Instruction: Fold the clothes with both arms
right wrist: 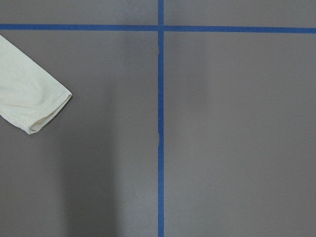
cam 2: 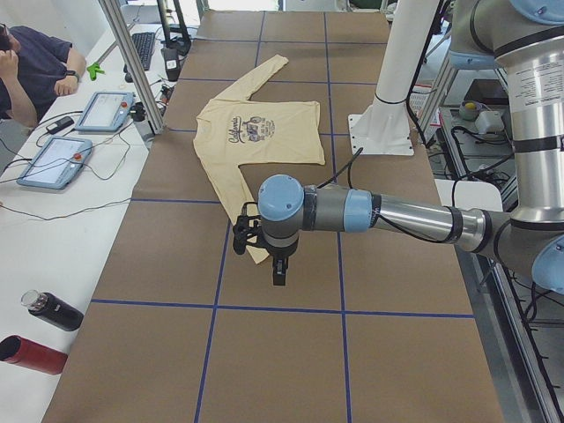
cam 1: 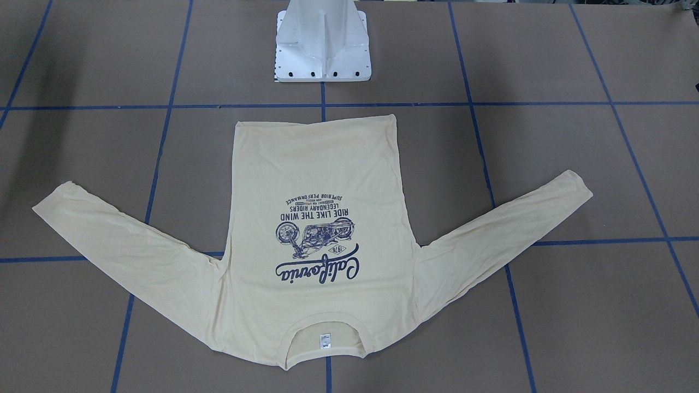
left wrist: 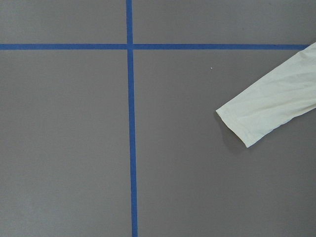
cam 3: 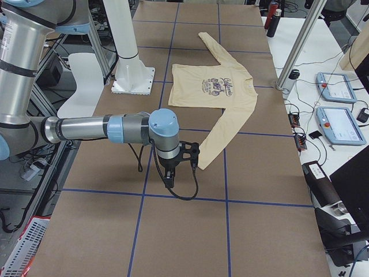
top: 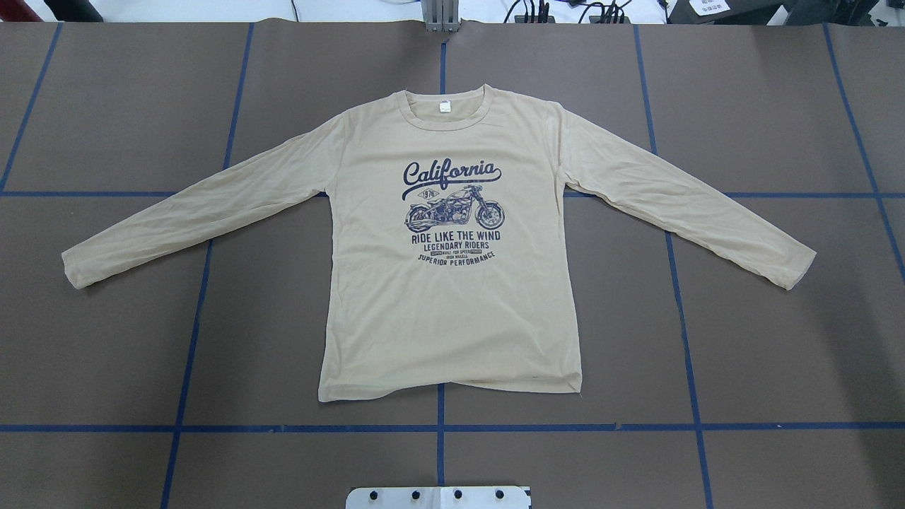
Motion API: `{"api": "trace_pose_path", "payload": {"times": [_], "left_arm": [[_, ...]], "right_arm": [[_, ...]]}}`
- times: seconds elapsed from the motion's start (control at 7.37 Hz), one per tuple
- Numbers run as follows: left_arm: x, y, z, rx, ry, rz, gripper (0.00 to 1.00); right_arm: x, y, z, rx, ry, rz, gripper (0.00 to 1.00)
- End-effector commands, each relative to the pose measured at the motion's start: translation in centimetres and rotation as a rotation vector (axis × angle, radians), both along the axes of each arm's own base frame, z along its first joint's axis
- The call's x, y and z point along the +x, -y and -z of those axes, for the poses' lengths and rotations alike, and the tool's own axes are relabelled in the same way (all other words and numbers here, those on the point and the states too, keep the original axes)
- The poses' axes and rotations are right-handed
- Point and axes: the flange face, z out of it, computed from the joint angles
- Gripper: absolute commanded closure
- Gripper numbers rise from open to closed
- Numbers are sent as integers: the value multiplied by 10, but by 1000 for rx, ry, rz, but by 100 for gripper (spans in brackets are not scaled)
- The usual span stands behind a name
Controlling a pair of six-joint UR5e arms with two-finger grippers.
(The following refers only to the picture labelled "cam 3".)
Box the beige long-sleeve printed shirt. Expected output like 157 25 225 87
168 32 258 170

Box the black monitor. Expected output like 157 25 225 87
330 151 368 230

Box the white plastic basket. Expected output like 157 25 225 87
1 216 50 276

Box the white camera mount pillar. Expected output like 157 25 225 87
103 0 155 95

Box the teach pendant tablet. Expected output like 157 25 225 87
315 107 367 146
316 72 357 104

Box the black device with label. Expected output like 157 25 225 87
302 161 341 207

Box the white chair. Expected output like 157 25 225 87
57 53 104 118

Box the far teach pendant tablet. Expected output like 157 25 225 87
316 72 357 104

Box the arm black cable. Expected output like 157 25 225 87
126 141 199 201

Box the red water bottle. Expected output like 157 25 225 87
264 1 279 29

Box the black water bottle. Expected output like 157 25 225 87
266 9 282 38

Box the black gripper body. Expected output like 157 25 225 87
158 157 180 188

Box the near teach pendant tablet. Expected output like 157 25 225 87
315 107 367 146

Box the aluminium frame post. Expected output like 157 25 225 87
276 0 327 90

